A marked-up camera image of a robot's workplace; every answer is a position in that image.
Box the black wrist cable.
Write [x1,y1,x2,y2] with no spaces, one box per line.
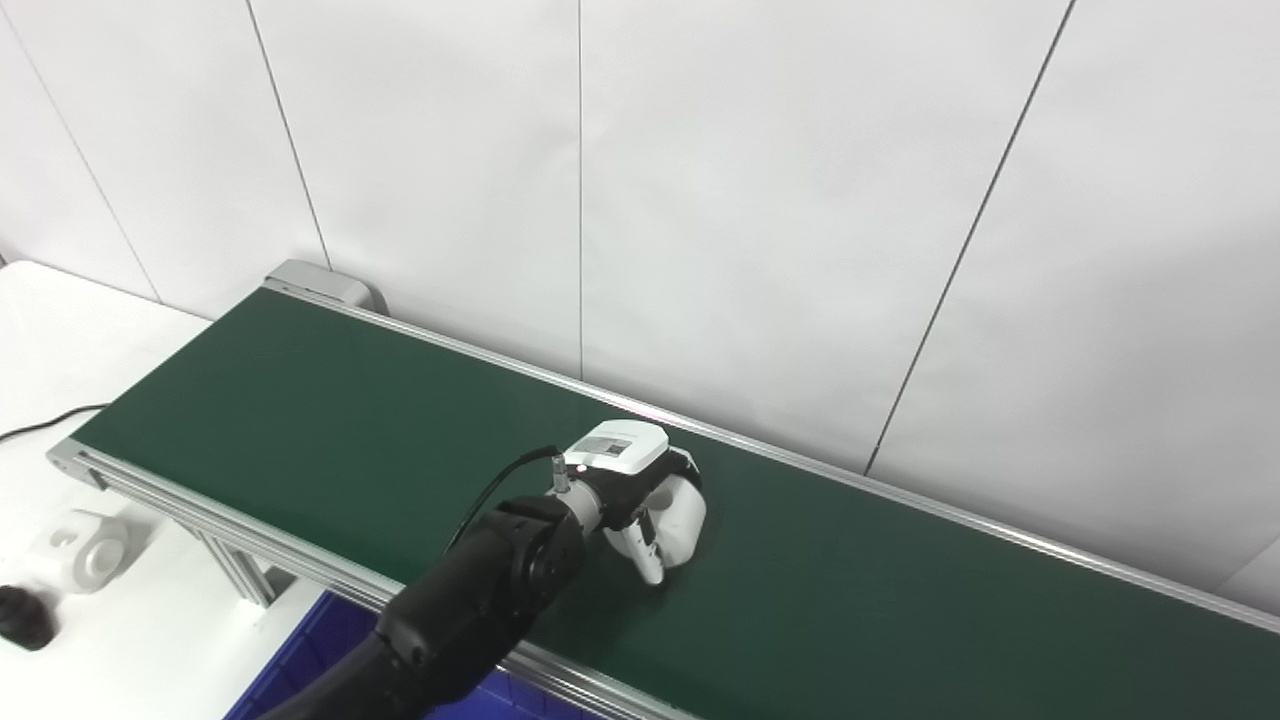
[444,445,574,553]

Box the black round part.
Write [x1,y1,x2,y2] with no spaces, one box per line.
[0,584,57,652]

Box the white cylindrical part with hole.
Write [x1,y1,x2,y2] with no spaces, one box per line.
[640,471,709,570]

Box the white block part with hole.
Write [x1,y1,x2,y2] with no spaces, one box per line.
[34,507,133,594]

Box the aluminium conveyor leg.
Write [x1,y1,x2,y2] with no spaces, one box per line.
[193,528,278,610]

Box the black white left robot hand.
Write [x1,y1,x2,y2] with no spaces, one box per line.
[562,419,705,588]

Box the grey conveyor end cover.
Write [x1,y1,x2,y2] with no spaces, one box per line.
[264,258,390,317]

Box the blue plastic bin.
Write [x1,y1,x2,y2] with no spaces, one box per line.
[224,589,603,720]

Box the black power cable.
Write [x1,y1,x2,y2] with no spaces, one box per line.
[0,403,112,447]

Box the green conveyor with aluminium frame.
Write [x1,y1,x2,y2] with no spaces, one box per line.
[45,275,1280,720]

